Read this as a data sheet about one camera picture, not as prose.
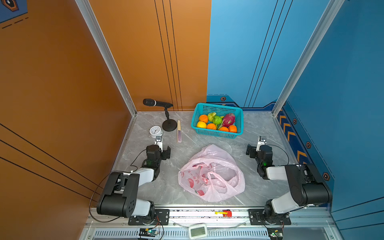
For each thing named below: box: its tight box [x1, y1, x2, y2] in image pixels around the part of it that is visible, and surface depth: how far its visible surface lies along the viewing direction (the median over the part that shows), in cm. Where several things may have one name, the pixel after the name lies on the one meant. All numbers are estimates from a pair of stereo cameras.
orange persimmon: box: [199, 114, 209, 124], surface depth 113 cm
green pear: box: [207, 112, 217, 122], surface depth 112 cm
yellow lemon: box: [196, 121, 207, 129], surface depth 107 cm
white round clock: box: [149, 125, 163, 139], surface depth 107 cm
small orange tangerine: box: [206, 123, 217, 130], surface depth 107 cm
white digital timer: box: [188, 223, 208, 240], surface depth 69 cm
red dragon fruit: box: [222, 113, 236, 128], surface depth 107 cm
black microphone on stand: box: [143, 98, 178, 132], surface depth 101 cm
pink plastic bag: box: [178, 144, 246, 202], surface depth 80 cm
